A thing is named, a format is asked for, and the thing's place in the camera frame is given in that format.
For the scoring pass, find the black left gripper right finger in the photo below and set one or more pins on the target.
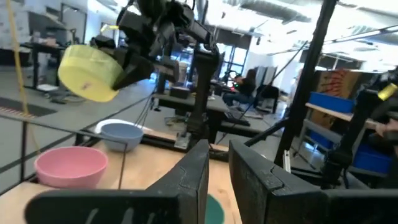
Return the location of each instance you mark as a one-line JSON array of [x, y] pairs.
[[280, 202]]

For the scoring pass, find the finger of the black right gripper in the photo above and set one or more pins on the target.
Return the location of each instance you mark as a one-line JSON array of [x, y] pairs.
[[105, 42], [136, 70]]

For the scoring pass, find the wooden storage rack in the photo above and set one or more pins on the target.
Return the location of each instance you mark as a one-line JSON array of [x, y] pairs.
[[334, 114]]

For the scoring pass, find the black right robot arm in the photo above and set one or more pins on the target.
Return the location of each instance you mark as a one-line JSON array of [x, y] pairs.
[[203, 93]]

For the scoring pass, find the yellow bowl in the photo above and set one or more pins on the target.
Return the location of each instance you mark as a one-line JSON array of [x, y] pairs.
[[87, 74]]

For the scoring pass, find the yellow tag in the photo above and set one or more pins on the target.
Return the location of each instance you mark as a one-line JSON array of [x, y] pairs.
[[387, 91], [109, 28]]

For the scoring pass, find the black box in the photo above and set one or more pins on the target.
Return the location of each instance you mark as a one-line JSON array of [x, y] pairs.
[[179, 92]]

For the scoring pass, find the cardboard box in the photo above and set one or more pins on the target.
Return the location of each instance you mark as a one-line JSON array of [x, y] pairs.
[[337, 82]]

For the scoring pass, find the blue storage bin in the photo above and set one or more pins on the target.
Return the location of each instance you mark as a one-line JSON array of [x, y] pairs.
[[371, 160], [329, 102], [320, 140]]

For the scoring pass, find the person's hand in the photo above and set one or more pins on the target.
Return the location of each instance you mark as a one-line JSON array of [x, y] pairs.
[[387, 127]]

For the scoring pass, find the green bowl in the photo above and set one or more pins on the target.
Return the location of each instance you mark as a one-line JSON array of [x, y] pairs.
[[214, 211]]

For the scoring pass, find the black desk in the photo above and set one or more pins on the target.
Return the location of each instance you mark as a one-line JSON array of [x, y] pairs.
[[40, 46]]

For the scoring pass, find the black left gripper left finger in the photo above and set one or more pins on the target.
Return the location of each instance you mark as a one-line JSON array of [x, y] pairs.
[[174, 202]]

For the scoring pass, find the dark office desk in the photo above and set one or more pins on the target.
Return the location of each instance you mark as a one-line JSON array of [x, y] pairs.
[[174, 102]]

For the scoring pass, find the person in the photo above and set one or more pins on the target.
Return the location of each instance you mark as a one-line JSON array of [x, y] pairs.
[[245, 85]]

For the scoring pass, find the pink bowl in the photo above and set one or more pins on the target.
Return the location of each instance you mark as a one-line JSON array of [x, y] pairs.
[[71, 168]]

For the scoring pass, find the blue bowl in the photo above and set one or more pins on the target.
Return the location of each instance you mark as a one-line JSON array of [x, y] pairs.
[[121, 140]]

